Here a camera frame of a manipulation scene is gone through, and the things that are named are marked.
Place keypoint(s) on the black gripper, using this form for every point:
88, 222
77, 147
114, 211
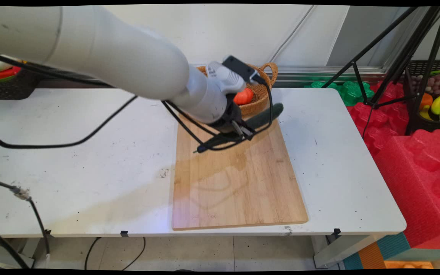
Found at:
225, 118

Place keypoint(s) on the dark green cucumber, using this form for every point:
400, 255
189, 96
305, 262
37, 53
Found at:
262, 118

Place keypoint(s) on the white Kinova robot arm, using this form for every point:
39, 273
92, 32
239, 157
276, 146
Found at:
109, 53

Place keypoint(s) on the red tomato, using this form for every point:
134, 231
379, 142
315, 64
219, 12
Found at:
243, 96

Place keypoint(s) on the woven wicker basket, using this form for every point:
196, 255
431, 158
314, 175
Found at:
260, 95

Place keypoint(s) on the bamboo cutting board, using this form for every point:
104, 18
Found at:
239, 183

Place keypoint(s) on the green foam floor mats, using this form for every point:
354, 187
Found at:
351, 93

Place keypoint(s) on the red foam floor mats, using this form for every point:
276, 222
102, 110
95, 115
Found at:
380, 122

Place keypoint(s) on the grey metal table leg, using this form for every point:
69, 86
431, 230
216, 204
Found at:
13, 254
338, 252

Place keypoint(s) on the black plastic fruit crate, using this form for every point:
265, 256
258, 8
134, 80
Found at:
418, 124

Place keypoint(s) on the large red foam block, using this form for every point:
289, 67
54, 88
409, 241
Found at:
414, 183

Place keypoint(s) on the orange toy fruit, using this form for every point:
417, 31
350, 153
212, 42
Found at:
426, 101

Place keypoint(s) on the teal orange foam block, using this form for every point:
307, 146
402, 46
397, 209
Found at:
392, 248

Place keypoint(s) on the purple grape bunch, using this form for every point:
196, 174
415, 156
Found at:
432, 86

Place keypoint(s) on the black woven storage basket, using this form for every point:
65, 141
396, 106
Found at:
10, 89

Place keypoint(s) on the red toy pepper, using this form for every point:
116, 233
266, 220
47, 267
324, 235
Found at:
6, 72

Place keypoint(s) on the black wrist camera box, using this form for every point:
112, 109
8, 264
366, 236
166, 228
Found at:
241, 68

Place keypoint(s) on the aluminium wall rail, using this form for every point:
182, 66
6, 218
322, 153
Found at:
319, 70

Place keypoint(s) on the black camera tripod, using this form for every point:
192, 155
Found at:
407, 57

